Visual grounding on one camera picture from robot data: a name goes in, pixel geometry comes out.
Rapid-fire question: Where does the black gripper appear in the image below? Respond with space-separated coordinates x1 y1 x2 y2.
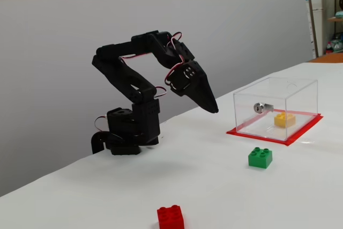
167 60 219 114

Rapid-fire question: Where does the yellow lego brick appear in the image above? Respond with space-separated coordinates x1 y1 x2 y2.
273 112 297 128

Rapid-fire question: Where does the green lego brick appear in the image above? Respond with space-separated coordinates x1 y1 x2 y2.
248 146 274 170

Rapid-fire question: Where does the transparent plastic box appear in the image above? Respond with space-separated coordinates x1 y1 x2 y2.
232 76 319 142

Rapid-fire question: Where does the red lego brick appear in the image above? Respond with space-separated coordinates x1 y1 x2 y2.
156 204 185 229

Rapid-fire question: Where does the silver cam lock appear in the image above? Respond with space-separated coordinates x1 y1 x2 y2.
253 102 274 114

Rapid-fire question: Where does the black table clamp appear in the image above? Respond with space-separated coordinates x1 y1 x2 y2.
91 131 124 155

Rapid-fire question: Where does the orange wooden table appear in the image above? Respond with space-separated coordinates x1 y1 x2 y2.
308 53 343 64

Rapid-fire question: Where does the metal shelf rack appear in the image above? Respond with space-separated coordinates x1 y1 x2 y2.
304 0 343 58

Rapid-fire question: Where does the white cabinet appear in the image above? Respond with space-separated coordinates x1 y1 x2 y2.
310 0 325 53

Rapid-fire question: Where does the greenish plastic bag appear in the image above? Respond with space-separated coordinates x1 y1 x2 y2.
332 33 343 52

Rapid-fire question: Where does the gripper servo cable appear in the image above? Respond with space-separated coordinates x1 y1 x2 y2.
163 62 186 91

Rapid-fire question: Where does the wrist servo cable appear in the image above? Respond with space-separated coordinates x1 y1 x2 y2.
166 32 186 62

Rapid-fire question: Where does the long arm servo cable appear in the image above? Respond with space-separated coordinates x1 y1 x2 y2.
118 53 154 61

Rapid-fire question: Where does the base servo cable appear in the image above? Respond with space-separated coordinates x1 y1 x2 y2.
93 115 108 134

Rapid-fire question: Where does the red tape frame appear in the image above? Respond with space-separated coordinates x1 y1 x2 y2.
226 108 324 147

